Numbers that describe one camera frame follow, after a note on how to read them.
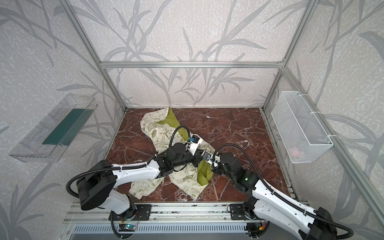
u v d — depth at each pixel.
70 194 0.44
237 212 0.74
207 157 0.64
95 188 0.43
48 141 0.63
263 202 0.55
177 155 0.62
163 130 0.99
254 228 0.77
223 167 0.58
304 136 0.61
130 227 0.71
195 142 0.68
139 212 0.72
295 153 0.73
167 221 0.72
